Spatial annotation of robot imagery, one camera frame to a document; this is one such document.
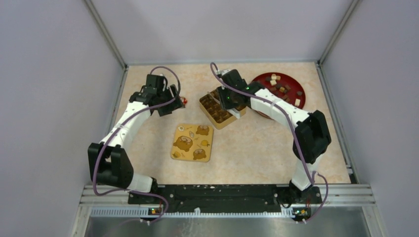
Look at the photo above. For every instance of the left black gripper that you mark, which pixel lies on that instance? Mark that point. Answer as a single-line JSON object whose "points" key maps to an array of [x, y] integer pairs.
{"points": [[167, 91]]}

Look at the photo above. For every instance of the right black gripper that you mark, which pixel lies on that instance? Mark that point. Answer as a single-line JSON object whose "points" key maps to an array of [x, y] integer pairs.
{"points": [[227, 105]]}

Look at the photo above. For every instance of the gold chocolate tin box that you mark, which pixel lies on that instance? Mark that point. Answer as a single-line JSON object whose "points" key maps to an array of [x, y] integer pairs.
{"points": [[219, 118]]}

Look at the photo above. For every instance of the silver metal tongs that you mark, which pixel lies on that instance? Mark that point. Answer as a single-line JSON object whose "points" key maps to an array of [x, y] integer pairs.
{"points": [[234, 113]]}

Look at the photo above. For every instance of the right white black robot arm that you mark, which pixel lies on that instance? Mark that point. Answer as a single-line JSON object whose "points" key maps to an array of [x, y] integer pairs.
{"points": [[311, 135]]}

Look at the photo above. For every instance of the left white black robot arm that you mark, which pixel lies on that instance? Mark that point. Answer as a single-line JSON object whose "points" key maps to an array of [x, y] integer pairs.
{"points": [[108, 159]]}

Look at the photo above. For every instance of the white chocolate cube right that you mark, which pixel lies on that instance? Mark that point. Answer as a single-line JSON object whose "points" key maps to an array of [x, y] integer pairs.
{"points": [[297, 102]]}

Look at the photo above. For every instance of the yellow bear tin lid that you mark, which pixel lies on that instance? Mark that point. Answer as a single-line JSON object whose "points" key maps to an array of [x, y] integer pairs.
{"points": [[192, 142]]}

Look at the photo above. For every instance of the red round plate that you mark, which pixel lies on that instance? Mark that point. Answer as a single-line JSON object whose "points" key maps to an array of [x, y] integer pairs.
{"points": [[282, 96]]}

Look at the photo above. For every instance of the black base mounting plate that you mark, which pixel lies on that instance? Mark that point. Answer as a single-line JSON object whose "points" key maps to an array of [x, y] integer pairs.
{"points": [[228, 198]]}

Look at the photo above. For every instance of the grey aluminium rail frame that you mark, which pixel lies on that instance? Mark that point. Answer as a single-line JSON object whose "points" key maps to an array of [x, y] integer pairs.
{"points": [[347, 210]]}

